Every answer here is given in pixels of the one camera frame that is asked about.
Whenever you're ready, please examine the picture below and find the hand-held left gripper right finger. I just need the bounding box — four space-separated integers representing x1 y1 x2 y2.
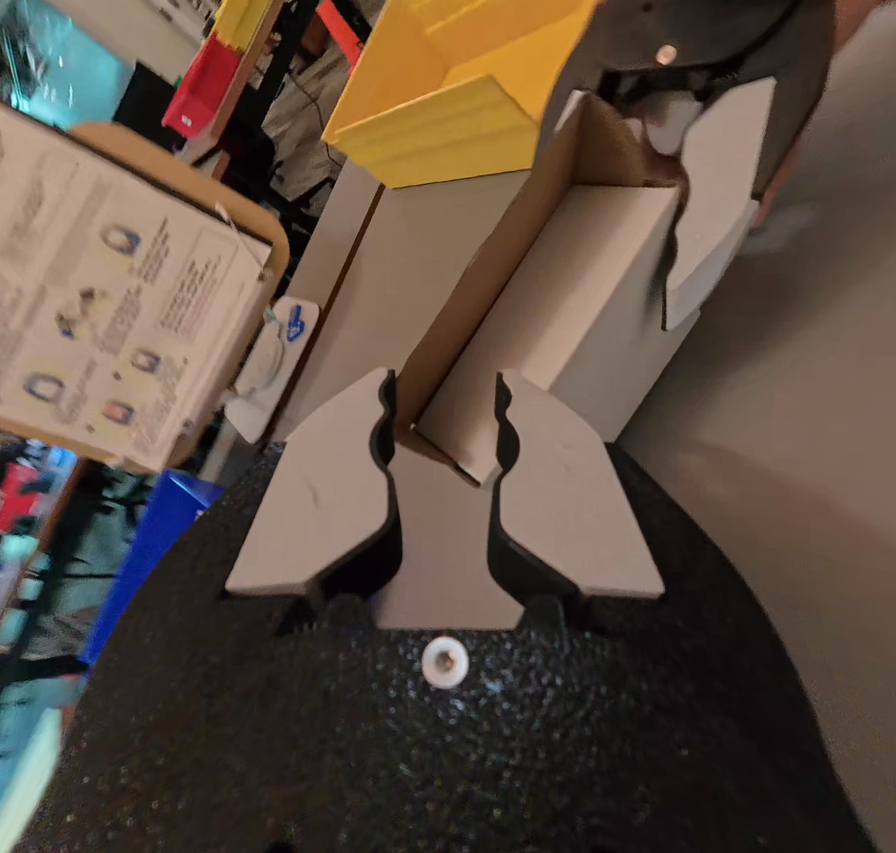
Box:
488 370 666 600

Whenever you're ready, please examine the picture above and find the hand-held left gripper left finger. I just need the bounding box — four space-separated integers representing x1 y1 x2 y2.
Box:
224 367 405 600

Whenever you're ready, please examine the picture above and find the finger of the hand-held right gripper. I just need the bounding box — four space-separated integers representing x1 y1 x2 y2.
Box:
643 92 704 157
651 76 778 332

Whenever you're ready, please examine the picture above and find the blue plastic bin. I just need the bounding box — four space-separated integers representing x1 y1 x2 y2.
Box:
80 471 225 665

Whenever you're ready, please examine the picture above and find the white cardboard box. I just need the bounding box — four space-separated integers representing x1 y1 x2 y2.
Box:
393 89 763 489

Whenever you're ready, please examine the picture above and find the yellow plastic bin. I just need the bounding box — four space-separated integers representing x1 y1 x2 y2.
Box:
322 0 627 189

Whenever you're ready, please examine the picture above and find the instruction sheet board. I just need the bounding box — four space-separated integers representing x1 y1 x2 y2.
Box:
0 104 289 472

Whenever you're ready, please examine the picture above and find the orange chair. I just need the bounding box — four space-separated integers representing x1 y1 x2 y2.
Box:
315 0 366 63

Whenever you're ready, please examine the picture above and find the red shelf bin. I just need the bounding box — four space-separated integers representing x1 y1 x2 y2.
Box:
162 33 242 140

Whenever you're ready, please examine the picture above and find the small yellow shelf bin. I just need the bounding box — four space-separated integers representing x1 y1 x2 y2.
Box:
213 0 275 52

